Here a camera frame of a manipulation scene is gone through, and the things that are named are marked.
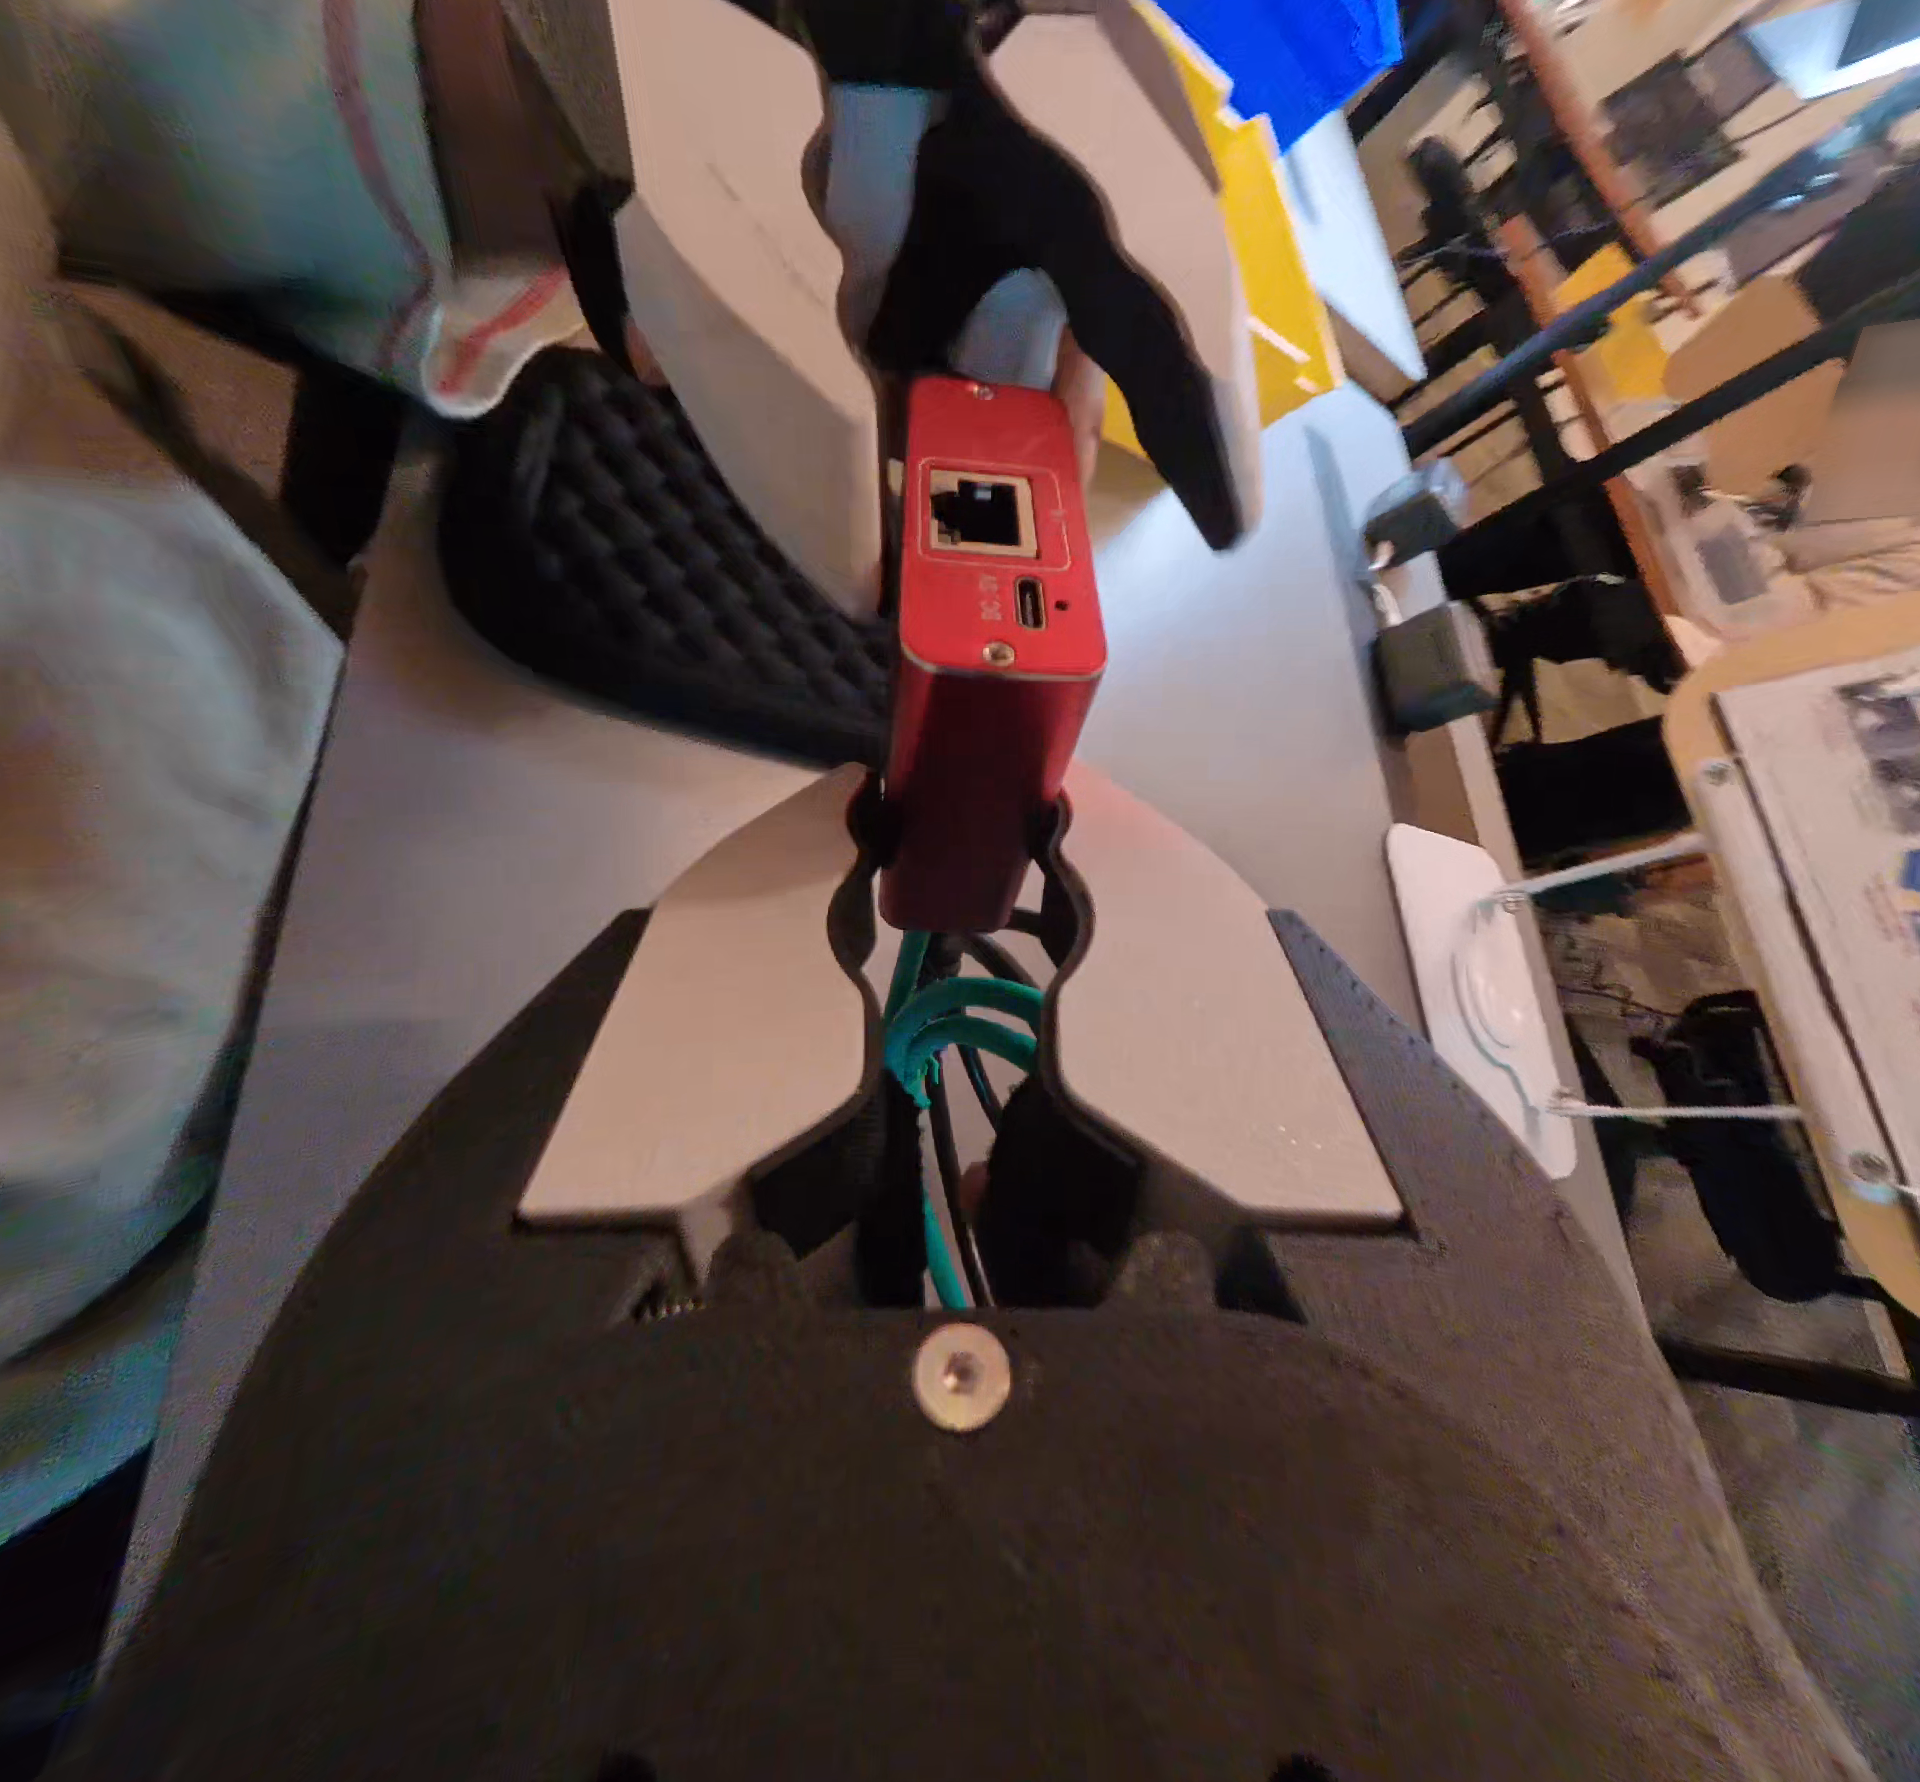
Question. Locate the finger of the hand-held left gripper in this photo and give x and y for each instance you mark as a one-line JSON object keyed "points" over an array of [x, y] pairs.
{"points": [[1156, 164], [722, 238]]}

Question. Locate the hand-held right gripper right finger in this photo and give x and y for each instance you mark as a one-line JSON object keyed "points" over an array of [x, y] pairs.
{"points": [[1216, 1049]]}

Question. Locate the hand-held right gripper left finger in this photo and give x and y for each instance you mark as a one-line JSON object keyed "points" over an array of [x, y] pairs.
{"points": [[706, 1049]]}

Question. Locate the yellow plastic bin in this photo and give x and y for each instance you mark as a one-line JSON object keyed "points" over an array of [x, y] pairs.
{"points": [[1268, 254]]}

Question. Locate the red metal adapter box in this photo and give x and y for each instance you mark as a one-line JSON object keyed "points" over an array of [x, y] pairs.
{"points": [[976, 747]]}

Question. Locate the person's left forearm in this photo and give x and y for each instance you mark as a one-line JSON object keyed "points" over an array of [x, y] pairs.
{"points": [[180, 87]]}

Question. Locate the person's left hand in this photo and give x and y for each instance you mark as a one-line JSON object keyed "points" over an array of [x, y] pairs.
{"points": [[488, 131]]}

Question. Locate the white rounded plate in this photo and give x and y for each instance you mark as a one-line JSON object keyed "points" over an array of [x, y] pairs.
{"points": [[1440, 941]]}

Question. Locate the black woven pad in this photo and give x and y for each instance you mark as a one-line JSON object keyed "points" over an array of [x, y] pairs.
{"points": [[647, 568]]}

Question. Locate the grey metal clamp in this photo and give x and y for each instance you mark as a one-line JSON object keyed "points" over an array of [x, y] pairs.
{"points": [[1419, 516], [1432, 663]]}

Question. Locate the black metal bar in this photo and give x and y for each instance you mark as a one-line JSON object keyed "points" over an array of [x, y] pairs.
{"points": [[1649, 267]]}

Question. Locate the person's torso in light shirt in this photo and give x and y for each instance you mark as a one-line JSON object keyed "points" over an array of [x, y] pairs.
{"points": [[120, 838]]}

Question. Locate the wooden board with papers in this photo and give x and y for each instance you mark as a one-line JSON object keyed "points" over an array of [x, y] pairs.
{"points": [[1800, 822]]}

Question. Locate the brown wooden rail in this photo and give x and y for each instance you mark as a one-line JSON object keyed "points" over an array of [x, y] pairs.
{"points": [[1559, 206]]}

